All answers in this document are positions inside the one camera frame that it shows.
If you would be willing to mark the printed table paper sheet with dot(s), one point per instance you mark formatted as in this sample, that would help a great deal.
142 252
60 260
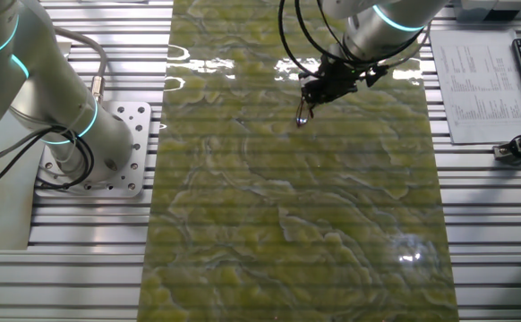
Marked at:
480 85

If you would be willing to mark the red frame glasses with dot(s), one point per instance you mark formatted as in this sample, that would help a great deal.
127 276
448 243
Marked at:
303 118

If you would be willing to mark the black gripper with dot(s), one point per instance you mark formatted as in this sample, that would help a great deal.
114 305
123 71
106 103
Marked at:
339 80

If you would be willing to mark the green marble pattern mat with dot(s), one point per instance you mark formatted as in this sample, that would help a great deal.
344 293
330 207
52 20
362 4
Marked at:
287 201

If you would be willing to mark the grey black device box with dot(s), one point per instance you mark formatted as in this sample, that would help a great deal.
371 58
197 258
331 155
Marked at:
471 11

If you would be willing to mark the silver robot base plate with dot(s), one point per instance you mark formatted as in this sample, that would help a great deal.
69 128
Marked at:
128 179

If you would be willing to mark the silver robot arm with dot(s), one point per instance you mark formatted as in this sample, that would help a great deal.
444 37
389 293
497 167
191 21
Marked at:
59 98

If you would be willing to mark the camera stand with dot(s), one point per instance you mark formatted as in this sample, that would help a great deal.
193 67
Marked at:
504 152

